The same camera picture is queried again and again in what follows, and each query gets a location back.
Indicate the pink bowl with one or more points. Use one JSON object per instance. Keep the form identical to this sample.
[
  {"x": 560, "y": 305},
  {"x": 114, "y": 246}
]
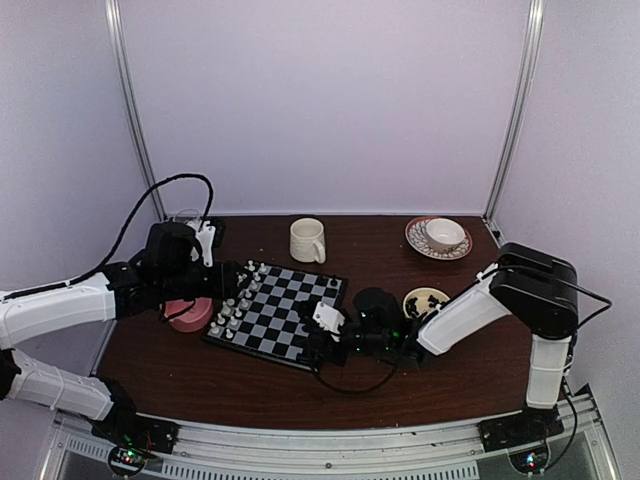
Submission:
[{"x": 189, "y": 316}]

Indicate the white ceramic cup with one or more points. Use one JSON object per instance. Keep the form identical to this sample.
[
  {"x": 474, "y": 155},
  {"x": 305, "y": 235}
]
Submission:
[{"x": 444, "y": 234}]

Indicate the black and white chessboard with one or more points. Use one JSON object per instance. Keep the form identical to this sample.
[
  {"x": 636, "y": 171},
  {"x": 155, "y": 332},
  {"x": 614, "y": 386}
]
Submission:
[{"x": 270, "y": 328}]

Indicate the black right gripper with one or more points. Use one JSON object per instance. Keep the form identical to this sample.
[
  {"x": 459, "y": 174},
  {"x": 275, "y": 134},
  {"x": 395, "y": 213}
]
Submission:
[{"x": 324, "y": 346}]

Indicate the aluminium frame post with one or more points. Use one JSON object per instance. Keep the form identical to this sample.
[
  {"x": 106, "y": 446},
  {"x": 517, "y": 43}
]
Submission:
[
  {"x": 117, "y": 39},
  {"x": 529, "y": 59}
]

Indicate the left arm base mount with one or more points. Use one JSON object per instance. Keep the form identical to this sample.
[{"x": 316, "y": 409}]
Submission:
[{"x": 137, "y": 442}]

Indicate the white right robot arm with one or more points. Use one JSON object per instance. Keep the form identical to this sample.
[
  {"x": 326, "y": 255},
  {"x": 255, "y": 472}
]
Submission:
[{"x": 536, "y": 288}]

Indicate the aluminium front rail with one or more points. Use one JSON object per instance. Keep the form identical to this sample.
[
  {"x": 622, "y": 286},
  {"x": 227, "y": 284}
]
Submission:
[{"x": 452, "y": 450}]

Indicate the floral patterned saucer plate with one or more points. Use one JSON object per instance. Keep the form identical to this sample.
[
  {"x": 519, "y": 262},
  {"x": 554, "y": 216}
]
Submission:
[{"x": 415, "y": 235}]

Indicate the aluminium frame post left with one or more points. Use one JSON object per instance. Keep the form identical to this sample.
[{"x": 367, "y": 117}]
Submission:
[{"x": 117, "y": 39}]

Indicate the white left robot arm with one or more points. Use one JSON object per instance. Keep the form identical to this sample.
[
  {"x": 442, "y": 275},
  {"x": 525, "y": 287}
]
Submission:
[{"x": 177, "y": 264}]

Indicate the white ribbed ceramic mug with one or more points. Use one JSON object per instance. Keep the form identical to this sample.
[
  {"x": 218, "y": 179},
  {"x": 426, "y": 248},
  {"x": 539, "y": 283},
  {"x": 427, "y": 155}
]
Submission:
[{"x": 307, "y": 241}]

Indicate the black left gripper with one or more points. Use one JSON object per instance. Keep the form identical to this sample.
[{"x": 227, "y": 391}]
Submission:
[{"x": 224, "y": 285}]

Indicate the aluminium frame post right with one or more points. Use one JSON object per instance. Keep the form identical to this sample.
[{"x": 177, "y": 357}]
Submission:
[{"x": 529, "y": 59}]

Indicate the clear glass cup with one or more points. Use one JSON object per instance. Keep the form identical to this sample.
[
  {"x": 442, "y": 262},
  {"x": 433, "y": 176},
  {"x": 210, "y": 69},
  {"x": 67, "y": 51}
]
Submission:
[{"x": 186, "y": 215}]

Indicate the cream bowl of black pieces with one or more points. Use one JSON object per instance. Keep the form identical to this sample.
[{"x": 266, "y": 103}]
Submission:
[{"x": 422, "y": 301}]

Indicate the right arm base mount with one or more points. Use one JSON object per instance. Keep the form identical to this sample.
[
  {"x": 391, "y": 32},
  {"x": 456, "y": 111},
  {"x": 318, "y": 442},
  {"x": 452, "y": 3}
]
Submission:
[{"x": 524, "y": 436}]

